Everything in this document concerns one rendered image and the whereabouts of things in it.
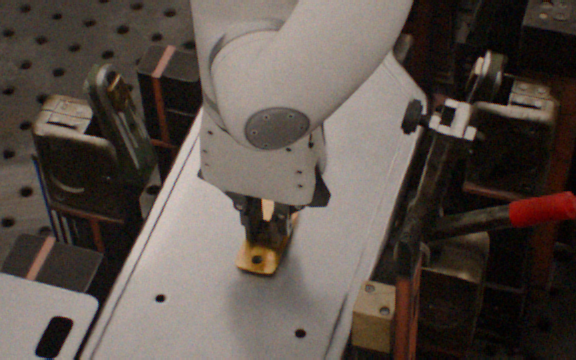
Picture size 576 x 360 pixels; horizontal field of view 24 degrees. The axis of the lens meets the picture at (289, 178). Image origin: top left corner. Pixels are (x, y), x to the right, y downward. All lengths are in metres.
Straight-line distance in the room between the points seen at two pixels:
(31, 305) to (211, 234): 0.17
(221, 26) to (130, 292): 0.33
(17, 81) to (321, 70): 0.96
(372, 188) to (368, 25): 0.37
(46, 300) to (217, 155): 0.22
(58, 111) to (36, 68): 0.54
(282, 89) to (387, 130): 0.40
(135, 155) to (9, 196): 0.44
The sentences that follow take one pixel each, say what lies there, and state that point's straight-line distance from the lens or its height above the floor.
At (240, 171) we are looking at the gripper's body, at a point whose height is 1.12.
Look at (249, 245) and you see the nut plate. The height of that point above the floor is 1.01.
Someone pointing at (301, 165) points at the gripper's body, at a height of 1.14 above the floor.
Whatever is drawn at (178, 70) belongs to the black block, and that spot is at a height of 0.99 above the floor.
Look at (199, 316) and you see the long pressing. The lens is 1.19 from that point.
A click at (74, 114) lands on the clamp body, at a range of 1.30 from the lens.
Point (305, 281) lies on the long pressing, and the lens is 1.20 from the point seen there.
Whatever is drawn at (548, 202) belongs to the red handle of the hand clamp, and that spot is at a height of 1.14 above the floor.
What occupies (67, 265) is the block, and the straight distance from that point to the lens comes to 1.26.
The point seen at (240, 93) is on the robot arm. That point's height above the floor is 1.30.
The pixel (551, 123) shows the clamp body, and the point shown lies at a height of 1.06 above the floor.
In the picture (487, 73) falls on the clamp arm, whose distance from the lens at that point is 1.23.
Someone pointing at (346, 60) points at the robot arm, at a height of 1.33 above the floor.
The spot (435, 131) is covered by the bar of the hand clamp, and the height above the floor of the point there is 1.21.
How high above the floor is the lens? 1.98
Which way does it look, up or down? 50 degrees down
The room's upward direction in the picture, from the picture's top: 3 degrees counter-clockwise
